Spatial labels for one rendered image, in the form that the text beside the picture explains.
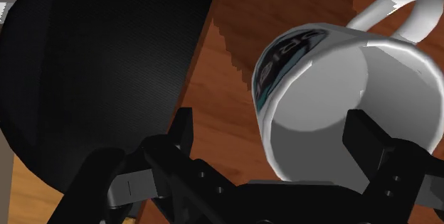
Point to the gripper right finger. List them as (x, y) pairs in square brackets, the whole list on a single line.
[(399, 167)]

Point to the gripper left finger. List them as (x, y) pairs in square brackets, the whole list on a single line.
[(180, 167)]

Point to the brown wooden desk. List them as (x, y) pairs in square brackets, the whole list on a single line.
[(222, 126)]

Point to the white mug with dark print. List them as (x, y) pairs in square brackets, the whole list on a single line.
[(322, 91)]

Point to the black office chair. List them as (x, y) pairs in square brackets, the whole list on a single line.
[(97, 70)]

